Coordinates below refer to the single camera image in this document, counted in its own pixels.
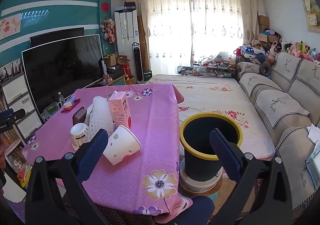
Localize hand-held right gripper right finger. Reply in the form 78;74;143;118
209;129;294;225

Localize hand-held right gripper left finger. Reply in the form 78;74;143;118
25;129;109;225

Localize white supplement bottle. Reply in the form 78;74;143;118
70;122;89;150

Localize black bin with yellow rim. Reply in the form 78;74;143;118
179;112;243;182

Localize white paper cup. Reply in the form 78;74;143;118
103;125;142;166

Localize white drawer cabinet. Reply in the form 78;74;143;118
1;72;43;140

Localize shelf of colourful books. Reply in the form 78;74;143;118
0;127;25;165

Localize white foam fruit net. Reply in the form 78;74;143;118
86;96;116;140

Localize brown rounded case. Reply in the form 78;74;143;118
72;107;87;125

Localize pink milk carton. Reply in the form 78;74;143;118
108;91;132;130

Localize red flat packet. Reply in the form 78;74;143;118
61;99;81;113

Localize row of framed photos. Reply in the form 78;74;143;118
0;59;22;78

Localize pink floral tablecloth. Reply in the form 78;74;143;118
21;83;194;217

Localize beige sofa with covers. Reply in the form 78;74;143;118
236;51;320;210

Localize large curved television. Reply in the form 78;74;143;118
21;34;104;115

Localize glass coffee table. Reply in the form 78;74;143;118
177;61;237;79

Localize open cardboard box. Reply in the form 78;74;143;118
117;55;132;65
104;52;119;67

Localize white tower fan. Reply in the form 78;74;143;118
132;42;144;84

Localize hanging flower decoration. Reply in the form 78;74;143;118
100;16;116;44

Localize pile of plush toys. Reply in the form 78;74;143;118
250;39;320;65

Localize sheer embroidered curtains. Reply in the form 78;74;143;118
135;0;258;79

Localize stack of cardboard boxes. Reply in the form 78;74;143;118
257;15;278;44

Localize cartoon wall poster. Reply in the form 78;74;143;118
0;14;22;40

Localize framed wall picture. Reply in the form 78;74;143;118
297;0;320;33

